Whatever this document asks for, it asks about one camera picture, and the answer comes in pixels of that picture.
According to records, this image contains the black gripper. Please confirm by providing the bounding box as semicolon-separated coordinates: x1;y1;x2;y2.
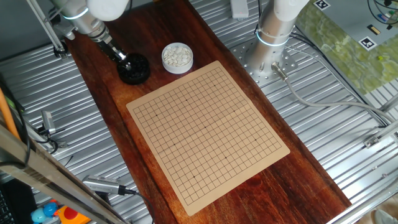
98;37;135;72

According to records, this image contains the beige go board mat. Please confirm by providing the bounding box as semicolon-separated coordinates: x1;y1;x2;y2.
126;60;291;217

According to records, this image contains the grey fiducial tag board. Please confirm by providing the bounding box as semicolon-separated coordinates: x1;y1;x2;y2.
312;0;398;52

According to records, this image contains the black go stones heap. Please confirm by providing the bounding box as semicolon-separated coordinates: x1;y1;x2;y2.
119;55;149;78

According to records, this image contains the black round stone bowl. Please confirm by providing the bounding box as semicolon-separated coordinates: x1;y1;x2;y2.
116;52;151;86

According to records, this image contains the white round stone bowl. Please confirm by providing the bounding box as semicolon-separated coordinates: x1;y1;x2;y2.
161;42;194;75

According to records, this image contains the white go stones heap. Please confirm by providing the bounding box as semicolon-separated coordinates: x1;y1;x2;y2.
164;45;192;67

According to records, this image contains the aluminium tripod rod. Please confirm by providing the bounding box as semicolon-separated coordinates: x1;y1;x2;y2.
26;0;69;60

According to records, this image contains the white power strip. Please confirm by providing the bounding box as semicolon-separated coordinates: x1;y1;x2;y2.
229;0;249;20

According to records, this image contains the orange stick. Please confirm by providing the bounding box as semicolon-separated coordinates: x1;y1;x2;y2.
0;88;21;141

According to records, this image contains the orange emergency stop box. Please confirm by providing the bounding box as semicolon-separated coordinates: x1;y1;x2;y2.
55;205;91;224

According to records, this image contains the blue plastic toy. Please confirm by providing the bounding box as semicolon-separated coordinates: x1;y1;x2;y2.
30;201;59;224

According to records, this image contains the green patterned mat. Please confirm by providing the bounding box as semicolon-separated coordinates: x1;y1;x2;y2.
295;2;398;96

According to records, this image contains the small silver camera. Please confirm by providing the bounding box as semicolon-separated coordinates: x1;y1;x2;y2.
41;110;57;135

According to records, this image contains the silver camera with cable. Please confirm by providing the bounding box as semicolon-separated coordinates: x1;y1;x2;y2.
82;174;155;224

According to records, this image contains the aluminium frame beam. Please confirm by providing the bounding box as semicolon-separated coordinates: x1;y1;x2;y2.
0;124;128;224

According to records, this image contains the thick grey base cable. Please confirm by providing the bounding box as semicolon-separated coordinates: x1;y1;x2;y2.
271;61;397;124

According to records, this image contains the aluminium corner bracket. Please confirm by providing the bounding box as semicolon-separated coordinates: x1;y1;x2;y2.
363;119;398;149

